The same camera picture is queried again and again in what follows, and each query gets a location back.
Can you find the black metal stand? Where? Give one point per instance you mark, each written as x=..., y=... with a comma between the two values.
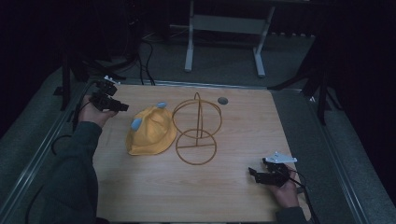
x=67, y=74
x=320, y=84

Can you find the grey metal table frame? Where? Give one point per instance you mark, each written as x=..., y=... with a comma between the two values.
x=34, y=155

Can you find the white metal desk frame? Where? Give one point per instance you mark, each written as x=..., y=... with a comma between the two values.
x=229, y=25

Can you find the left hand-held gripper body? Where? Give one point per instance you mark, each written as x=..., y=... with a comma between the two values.
x=104, y=97

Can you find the person's right hand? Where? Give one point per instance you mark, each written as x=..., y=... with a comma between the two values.
x=285, y=191

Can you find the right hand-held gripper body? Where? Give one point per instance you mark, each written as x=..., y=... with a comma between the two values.
x=277, y=170

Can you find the person's left hand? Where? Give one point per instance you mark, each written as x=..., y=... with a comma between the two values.
x=93, y=114

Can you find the grey round table grommet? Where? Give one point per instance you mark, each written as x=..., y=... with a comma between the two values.
x=222, y=100

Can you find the yellow hat with blue ears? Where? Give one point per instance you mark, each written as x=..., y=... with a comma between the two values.
x=151, y=130

